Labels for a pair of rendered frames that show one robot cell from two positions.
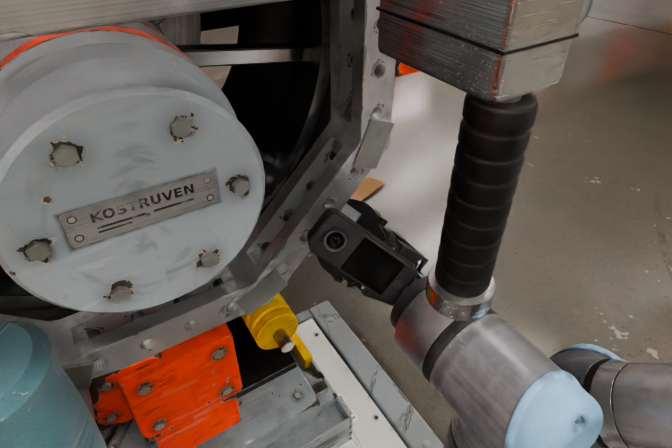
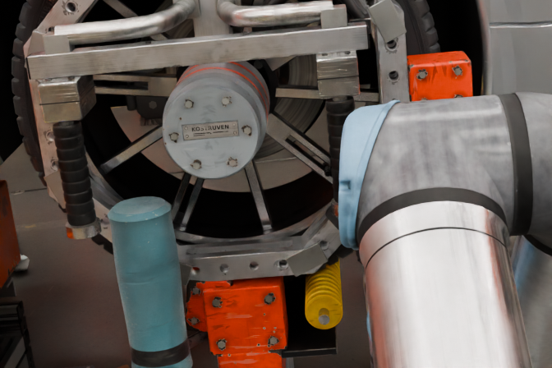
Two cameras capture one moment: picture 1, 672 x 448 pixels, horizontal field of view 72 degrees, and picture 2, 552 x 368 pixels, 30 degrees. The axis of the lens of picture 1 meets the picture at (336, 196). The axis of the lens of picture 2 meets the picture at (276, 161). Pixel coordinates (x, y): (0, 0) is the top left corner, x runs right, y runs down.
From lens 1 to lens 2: 1.12 m
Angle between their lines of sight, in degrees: 37
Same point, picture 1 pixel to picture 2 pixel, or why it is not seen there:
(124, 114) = (208, 94)
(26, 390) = (157, 214)
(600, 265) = not seen: outside the picture
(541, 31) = (335, 73)
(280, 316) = (325, 296)
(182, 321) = (248, 259)
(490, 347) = not seen: hidden behind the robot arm
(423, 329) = not seen: hidden behind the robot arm
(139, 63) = (222, 80)
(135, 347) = (217, 267)
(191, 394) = (246, 328)
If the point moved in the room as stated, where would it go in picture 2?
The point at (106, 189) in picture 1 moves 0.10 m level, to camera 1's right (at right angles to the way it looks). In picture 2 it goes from (198, 119) to (261, 124)
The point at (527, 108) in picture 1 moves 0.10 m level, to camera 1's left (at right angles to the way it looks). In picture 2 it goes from (338, 102) to (270, 98)
